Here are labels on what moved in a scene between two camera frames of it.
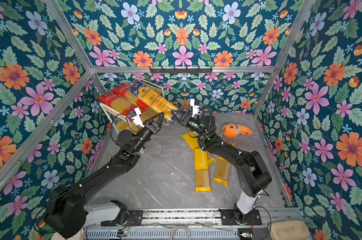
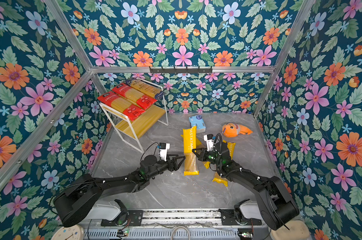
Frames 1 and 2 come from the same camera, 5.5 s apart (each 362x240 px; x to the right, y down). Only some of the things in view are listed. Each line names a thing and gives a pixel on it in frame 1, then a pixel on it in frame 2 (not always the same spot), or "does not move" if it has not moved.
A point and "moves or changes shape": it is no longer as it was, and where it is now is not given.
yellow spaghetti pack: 191,138 to 199,145
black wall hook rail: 181,70 does not move
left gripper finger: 147,122 to 177,157
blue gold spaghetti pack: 155,99 moves or changes shape
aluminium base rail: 194,225 does not move
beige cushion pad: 289,230 does not move
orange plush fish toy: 231,130 does not move
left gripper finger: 159,119 to 178,165
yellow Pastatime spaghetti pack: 202,172 to 190,164
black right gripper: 184,122 to 202,156
